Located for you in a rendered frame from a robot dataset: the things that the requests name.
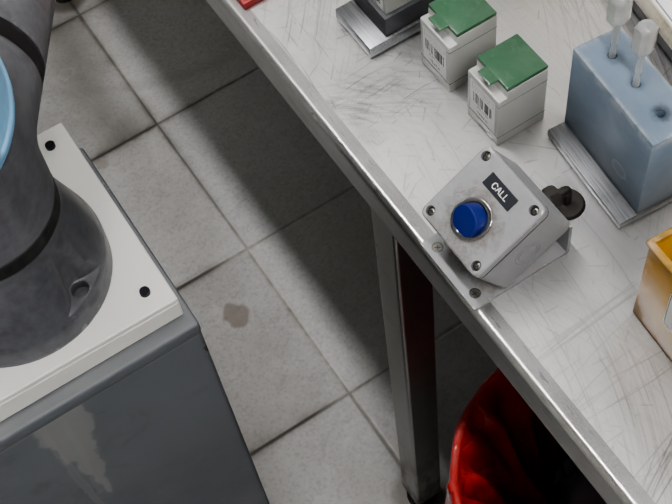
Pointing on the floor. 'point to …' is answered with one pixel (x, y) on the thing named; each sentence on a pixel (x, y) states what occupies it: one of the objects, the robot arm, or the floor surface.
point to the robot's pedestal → (133, 427)
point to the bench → (311, 106)
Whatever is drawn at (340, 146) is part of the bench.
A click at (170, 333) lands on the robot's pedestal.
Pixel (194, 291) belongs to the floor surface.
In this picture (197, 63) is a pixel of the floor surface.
